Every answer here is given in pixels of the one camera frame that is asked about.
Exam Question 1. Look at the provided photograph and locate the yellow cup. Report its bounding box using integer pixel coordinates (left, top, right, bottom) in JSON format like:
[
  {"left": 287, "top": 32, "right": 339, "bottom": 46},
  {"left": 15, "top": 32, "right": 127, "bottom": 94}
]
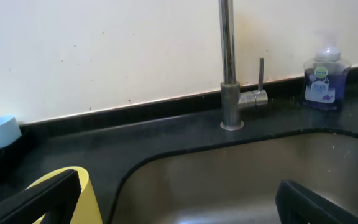
[{"left": 25, "top": 166, "right": 104, "bottom": 224}]

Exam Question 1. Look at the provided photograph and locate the blue soap bottle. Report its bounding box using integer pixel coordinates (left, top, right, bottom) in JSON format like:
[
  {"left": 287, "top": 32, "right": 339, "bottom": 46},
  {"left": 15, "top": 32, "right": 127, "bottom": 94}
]
[{"left": 300, "top": 46, "right": 352, "bottom": 111}]

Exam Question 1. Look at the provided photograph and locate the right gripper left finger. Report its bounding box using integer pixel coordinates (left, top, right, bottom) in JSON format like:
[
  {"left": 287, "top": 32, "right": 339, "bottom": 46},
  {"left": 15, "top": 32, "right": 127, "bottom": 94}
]
[{"left": 0, "top": 169, "right": 82, "bottom": 224}]

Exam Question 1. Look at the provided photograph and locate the steel tap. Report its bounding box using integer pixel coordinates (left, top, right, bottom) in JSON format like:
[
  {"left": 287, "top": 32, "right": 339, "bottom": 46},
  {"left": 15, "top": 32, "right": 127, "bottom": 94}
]
[{"left": 218, "top": 0, "right": 269, "bottom": 131}]

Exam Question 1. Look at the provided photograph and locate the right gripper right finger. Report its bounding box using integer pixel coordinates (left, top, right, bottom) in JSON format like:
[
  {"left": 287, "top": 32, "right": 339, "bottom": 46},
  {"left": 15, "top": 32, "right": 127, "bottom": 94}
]
[{"left": 275, "top": 179, "right": 358, "bottom": 224}]

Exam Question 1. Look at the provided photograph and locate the blue cup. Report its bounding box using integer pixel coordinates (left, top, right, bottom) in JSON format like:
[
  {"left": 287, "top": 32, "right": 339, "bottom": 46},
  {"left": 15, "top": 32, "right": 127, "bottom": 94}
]
[{"left": 0, "top": 114, "right": 23, "bottom": 151}]

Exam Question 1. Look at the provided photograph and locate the steel sink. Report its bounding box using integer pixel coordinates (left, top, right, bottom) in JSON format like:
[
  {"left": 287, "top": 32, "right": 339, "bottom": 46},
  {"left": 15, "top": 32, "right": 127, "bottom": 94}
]
[{"left": 110, "top": 128, "right": 358, "bottom": 224}]

